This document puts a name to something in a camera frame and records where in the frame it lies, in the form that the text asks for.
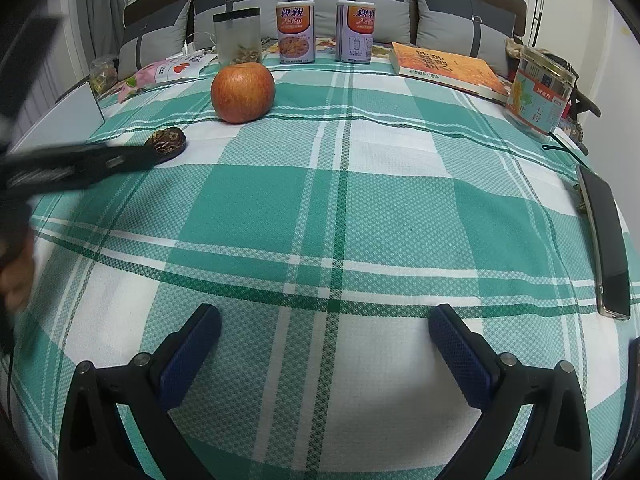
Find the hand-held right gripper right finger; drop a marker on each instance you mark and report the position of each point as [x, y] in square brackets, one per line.
[462, 355]

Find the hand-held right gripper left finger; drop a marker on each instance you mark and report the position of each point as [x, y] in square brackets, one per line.
[187, 355]

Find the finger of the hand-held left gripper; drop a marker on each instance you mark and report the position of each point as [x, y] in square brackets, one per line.
[80, 162]
[30, 50]

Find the person's left hand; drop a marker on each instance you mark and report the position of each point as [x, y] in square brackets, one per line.
[19, 282]

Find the white framed panel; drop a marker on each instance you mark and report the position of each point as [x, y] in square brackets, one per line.
[65, 117]

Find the clear bag of snacks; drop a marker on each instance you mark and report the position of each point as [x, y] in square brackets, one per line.
[103, 74]

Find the grey curtain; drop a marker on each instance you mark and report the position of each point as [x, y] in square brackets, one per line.
[102, 15]

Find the pink floral snack packet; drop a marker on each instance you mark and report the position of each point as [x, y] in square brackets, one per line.
[142, 80]

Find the white packet with red print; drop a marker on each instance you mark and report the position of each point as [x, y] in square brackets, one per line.
[185, 66]

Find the black smartphone with lit screen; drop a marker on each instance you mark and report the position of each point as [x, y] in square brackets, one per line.
[631, 400]

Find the red apple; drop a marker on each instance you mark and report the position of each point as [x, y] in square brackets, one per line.
[242, 92]

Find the gold edged smartphone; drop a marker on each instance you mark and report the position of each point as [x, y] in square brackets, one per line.
[607, 240]

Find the green plaid blanket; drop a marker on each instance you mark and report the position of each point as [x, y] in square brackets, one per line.
[320, 220]

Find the clear bag of nuts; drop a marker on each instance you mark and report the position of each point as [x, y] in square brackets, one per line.
[239, 37]

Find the purple orange tin can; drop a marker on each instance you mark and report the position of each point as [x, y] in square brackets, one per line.
[356, 32]
[296, 32]

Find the clear jar with label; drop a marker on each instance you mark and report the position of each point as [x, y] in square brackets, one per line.
[537, 92]

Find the orange book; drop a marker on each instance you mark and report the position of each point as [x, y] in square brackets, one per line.
[445, 70]

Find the dark handbag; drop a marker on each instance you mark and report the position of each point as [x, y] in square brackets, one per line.
[582, 95]

